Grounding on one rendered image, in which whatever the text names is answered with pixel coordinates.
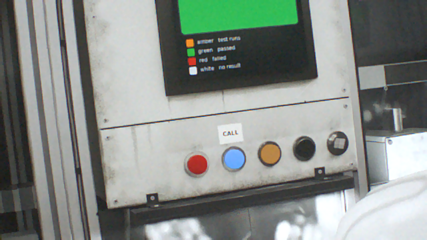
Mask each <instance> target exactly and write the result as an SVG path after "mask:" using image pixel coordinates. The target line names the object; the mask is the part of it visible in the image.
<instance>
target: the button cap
mask: <svg viewBox="0 0 427 240"><path fill-rule="evenodd" d="M225 161H226V164H227V166H228V167H230V168H232V169H237V168H239V167H241V166H242V164H243V163H244V156H243V154H242V152H241V151H238V150H235V149H233V150H231V151H229V152H228V153H227V154H226V158H225Z"/></svg>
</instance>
